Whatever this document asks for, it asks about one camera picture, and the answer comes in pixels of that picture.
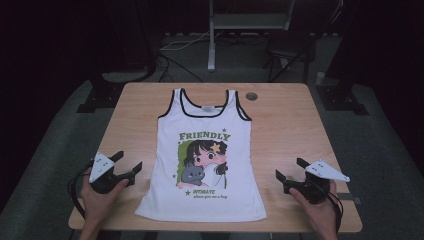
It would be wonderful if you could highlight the black stand base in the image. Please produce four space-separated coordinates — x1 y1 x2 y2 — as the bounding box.
76 78 125 114
316 83 369 116

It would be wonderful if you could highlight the white floor cable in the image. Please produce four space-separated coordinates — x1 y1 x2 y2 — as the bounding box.
159 29 221 52

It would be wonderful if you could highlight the person's right hand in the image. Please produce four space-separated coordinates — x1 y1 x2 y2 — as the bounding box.
289 180 339 233

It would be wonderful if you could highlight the black chair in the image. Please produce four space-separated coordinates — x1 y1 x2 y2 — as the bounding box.
263 31 318 84

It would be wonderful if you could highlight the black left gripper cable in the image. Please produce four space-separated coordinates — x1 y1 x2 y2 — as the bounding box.
67 161 95 219

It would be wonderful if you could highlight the white metal stand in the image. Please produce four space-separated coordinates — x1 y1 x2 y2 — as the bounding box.
207 0 296 73

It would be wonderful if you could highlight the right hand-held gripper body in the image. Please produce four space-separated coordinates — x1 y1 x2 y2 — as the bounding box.
283 159 351 205

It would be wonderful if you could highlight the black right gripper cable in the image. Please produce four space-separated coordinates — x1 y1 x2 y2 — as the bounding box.
318 184 344 234

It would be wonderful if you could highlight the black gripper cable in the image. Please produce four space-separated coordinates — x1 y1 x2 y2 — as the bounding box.
67 161 95 219
318 184 344 234

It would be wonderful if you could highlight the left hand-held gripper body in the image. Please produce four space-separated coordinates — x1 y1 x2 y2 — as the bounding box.
89 151 136 195

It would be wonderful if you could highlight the grey tape strip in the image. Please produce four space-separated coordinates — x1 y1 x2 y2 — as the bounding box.
338 192 363 205

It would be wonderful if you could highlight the person's left hand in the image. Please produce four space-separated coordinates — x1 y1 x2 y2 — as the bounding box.
80 168 130 228

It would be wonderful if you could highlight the grey round floor base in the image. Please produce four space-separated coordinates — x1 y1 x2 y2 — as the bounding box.
101 68 149 83

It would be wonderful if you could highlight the white printed tank top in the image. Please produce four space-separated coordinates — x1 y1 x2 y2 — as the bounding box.
134 88 268 223

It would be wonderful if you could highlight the black floor cable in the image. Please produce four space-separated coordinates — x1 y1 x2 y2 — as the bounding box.
156 53 204 83

